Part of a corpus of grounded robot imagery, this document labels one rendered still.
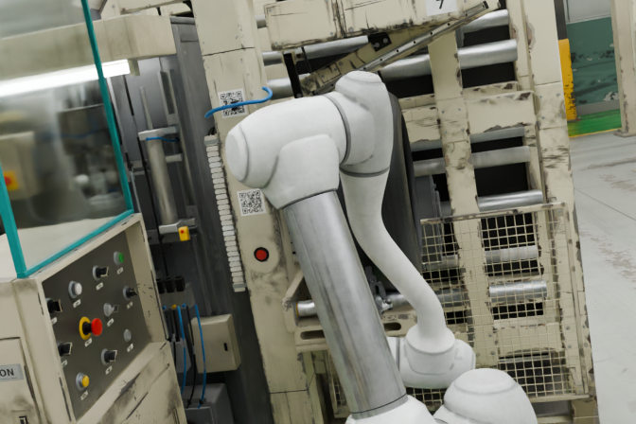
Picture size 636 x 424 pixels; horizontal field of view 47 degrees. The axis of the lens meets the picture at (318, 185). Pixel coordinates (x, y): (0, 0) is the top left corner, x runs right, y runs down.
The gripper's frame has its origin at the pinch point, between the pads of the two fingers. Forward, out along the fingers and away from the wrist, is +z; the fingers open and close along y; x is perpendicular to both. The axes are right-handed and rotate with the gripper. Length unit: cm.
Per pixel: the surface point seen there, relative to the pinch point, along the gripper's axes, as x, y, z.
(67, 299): -23, 64, -30
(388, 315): 17.9, -2.1, 7.5
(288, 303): 9.8, 25.0, 6.9
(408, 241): -5.7, -11.2, 6.1
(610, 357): 138, -85, 122
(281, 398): 46, 36, 9
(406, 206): -15.1, -12.2, 7.9
